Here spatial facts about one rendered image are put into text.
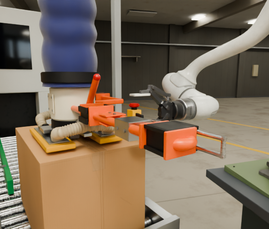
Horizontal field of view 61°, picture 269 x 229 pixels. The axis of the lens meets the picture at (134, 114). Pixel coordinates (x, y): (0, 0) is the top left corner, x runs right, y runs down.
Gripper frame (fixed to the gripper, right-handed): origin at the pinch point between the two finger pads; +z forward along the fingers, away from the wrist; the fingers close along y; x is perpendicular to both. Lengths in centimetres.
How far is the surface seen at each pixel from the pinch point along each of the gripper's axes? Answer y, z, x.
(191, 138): -2.0, 12.8, -39.1
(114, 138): 10.4, 3.1, 9.3
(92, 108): -3.6, 16.5, -3.1
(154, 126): -3.6, 16.8, -33.6
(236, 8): -261, -740, 480
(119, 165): 19.6, 3.4, 5.3
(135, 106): 5, -35, 55
